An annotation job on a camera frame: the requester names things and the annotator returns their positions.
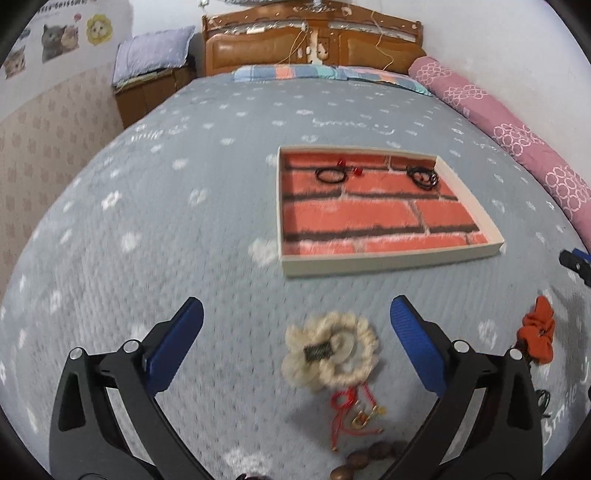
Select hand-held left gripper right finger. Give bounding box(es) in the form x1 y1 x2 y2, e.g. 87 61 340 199
383 295 544 480

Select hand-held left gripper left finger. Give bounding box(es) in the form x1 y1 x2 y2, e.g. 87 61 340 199
49 296 211 480

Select orange scrunchie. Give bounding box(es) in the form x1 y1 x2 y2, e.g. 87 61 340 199
516 296 556 365

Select cream knitted scrunchie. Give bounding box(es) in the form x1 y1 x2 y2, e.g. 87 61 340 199
281 311 380 393

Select red cord charm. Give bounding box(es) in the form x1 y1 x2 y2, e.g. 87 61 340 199
329 387 387 451

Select wooden bead bracelet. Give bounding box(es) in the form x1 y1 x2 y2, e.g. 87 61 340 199
238 440 409 480

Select brick-patterned tray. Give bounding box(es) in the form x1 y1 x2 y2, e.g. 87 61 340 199
276 145 506 278

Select grey heart-print bedspread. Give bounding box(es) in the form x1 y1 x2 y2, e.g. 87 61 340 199
0 69 591 480

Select wooden nightstand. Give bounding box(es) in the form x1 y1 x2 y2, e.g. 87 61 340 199
114 60 198 130

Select plaid pillow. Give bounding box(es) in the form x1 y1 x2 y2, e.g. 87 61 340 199
341 66 433 97
232 64 343 84

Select lavender dotted pillow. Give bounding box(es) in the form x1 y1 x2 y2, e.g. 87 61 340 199
113 25 197 87

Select wooden bed headboard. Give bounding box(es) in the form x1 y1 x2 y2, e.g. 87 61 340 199
202 2 426 77

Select yellow flower cat sticker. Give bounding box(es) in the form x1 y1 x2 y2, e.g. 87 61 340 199
86 13 114 46

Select pink ring-print bolster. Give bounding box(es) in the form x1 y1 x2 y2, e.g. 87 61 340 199
408 56 591 241

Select black hair ties bundle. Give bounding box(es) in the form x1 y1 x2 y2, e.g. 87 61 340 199
406 165 440 190

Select black hair tie red beads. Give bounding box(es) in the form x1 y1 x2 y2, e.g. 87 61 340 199
315 158 365 184

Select tabby kitten wall sticker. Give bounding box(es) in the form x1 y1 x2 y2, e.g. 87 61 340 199
4 46 27 80

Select grey cats wall sticker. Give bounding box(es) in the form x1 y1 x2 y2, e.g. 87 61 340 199
41 21 80 64

